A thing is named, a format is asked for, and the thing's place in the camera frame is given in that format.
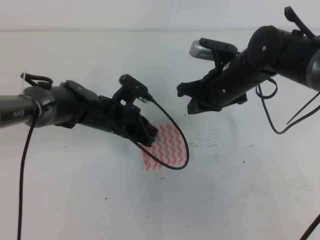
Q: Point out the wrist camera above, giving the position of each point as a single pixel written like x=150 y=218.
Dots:
x=135 y=88
x=221 y=53

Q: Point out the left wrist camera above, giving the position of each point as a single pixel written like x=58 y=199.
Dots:
x=135 y=88

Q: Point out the pink wavy striped towel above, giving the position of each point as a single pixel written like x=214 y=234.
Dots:
x=168 y=149

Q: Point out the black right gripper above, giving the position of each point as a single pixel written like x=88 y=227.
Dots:
x=219 y=90

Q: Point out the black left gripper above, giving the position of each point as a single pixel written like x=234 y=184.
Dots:
x=110 y=116

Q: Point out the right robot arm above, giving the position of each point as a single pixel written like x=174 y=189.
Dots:
x=270 y=52

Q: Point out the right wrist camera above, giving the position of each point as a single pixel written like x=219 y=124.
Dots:
x=221 y=53

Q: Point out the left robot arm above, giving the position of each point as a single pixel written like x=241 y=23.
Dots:
x=69 y=104

